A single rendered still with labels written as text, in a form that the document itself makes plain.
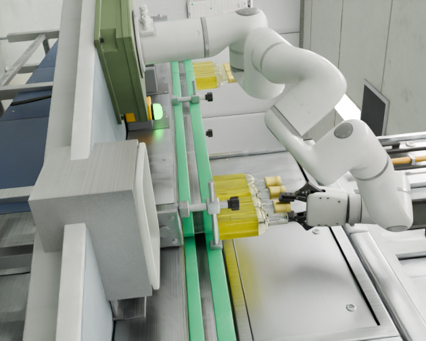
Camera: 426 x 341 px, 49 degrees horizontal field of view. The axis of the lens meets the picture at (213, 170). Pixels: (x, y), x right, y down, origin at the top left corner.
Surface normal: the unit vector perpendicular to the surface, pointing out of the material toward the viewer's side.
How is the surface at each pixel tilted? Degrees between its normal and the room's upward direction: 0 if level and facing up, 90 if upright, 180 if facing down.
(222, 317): 90
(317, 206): 108
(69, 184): 90
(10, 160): 90
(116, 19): 90
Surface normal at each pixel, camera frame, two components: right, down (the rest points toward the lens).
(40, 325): -0.03, -0.58
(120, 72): 0.11, 0.81
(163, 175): -0.07, -0.86
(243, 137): 0.09, 0.51
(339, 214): -0.18, 0.53
